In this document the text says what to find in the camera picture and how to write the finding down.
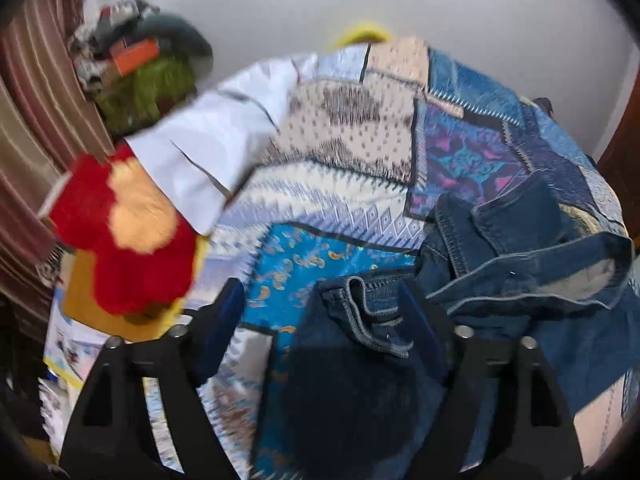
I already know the white cloth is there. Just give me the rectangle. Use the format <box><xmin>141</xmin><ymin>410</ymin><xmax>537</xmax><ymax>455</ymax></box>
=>
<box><xmin>122</xmin><ymin>57</ymin><xmax>301</xmax><ymax>236</ymax></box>

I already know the red plush toy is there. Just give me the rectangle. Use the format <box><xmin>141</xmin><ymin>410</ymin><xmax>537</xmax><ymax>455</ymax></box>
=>
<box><xmin>47</xmin><ymin>147</ymin><xmax>201</xmax><ymax>317</ymax></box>

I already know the wooden nightstand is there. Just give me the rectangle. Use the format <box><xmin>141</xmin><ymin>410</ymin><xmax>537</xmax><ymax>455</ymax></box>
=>
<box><xmin>62</xmin><ymin>247</ymin><xmax>176</xmax><ymax>342</ymax></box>

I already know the wooden door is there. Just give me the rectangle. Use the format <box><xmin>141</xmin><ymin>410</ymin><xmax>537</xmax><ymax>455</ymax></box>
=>
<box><xmin>597</xmin><ymin>45</ymin><xmax>640</xmax><ymax>251</ymax></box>

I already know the yellow plush item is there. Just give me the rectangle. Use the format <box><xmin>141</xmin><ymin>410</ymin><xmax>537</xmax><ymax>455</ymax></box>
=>
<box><xmin>332</xmin><ymin>21</ymin><xmax>393</xmax><ymax>50</ymax></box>

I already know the patchwork quilt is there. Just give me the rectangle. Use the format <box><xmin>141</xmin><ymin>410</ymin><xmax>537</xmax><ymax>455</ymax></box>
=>
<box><xmin>145</xmin><ymin>35</ymin><xmax>640</xmax><ymax>480</ymax></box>

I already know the pile of papers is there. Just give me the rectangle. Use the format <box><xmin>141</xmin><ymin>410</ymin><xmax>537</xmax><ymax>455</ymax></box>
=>
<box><xmin>37</xmin><ymin>285</ymin><xmax>132</xmax><ymax>453</ymax></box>

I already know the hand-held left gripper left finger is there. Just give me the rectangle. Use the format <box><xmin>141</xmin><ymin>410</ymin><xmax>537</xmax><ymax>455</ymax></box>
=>
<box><xmin>59</xmin><ymin>277</ymin><xmax>248</xmax><ymax>480</ymax></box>

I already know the blue denim jacket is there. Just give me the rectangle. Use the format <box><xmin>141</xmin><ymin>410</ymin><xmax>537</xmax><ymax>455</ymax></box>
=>
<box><xmin>252</xmin><ymin>170</ymin><xmax>640</xmax><ymax>480</ymax></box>

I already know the pile of clothes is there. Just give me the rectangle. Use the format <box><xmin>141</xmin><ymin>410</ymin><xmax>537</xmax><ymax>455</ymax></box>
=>
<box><xmin>67</xmin><ymin>0</ymin><xmax>161</xmax><ymax>96</ymax></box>

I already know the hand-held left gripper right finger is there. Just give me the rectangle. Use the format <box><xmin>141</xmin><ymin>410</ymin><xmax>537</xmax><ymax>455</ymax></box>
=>
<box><xmin>395</xmin><ymin>280</ymin><xmax>586</xmax><ymax>480</ymax></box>

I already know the dark grey cushion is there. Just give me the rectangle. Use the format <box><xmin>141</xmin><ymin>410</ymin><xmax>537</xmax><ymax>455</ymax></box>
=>
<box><xmin>135</xmin><ymin>12</ymin><xmax>213</xmax><ymax>82</ymax></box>

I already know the green patterned bag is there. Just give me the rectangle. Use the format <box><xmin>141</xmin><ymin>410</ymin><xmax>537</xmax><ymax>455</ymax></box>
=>
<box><xmin>95</xmin><ymin>57</ymin><xmax>198</xmax><ymax>136</ymax></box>

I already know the orange box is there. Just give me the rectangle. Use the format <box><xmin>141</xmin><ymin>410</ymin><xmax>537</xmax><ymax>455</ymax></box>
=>
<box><xmin>110</xmin><ymin>39</ymin><xmax>161</xmax><ymax>74</ymax></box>

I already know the striped brown curtain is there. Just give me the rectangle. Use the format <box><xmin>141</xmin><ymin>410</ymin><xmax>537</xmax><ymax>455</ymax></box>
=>
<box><xmin>0</xmin><ymin>0</ymin><xmax>117</xmax><ymax>326</ymax></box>

